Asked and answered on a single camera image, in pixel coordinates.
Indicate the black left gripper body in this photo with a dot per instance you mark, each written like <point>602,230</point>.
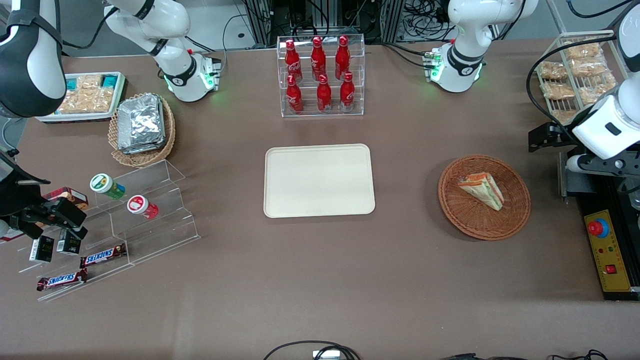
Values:
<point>561,136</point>

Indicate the triangular sandwich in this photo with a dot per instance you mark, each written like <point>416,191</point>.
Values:
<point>482,189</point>

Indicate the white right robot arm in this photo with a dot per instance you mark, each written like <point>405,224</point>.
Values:
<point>30,60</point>

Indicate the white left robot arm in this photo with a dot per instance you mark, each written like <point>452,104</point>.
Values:
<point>465,50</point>

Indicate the white rectangular snack tray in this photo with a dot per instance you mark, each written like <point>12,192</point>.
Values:
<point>75,118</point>

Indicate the light tan wicker basket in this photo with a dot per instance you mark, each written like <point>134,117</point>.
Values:
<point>145,159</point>

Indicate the brown round wicker basket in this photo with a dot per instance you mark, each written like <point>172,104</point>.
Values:
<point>470,220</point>

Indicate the cream plastic serving tray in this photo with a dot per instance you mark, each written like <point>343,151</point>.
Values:
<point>319,181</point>

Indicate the small black box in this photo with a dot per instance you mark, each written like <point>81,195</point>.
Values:
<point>42,249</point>
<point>68,245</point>

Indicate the brown chocolate box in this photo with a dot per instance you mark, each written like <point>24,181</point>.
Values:
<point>70,195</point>

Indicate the clear bag of beige snacks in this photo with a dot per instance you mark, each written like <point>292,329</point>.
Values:
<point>552,70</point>
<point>597,89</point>
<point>557,90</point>
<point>582,51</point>
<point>590,67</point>
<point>564,116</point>

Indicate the brown Snickers bar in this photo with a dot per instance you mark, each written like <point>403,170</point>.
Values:
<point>102,256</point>
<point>61,280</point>

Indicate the green can with white lid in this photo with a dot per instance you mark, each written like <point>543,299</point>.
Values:
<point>106,186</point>

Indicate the red can with white lid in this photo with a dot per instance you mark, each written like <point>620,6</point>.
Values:
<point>141,206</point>

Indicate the black equipment base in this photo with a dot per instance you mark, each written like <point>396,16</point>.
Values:
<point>595,200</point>

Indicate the clear acrylic stepped display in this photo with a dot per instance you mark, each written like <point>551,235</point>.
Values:
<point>160,230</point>

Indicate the red emergency stop button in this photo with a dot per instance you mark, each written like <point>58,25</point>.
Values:
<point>596,228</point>

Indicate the silver foil packet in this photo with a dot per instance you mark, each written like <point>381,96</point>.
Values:
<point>145,149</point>
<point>141,120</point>

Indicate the clear bag of crackers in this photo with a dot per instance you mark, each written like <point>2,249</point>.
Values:
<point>89,82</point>
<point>75,102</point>
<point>102,99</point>

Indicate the yellow control box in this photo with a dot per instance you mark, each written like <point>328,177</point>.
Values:
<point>612,255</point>

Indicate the teal snack packet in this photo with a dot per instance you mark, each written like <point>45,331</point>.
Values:
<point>109,80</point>
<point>72,84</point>

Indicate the red cola bottle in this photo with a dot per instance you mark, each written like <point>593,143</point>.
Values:
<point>293,62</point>
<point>318,60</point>
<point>294,97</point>
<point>342,59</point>
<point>324,96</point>
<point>347,94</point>

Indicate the clear acrylic bottle rack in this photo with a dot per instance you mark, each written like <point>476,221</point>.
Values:
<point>307,112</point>

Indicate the white power adapter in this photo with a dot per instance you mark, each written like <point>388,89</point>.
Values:
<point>326,355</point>

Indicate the grey metal bracket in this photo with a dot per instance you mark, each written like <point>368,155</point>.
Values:
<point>570,185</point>

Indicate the aluminium frame rack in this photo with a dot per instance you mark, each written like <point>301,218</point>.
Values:
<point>320,20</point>

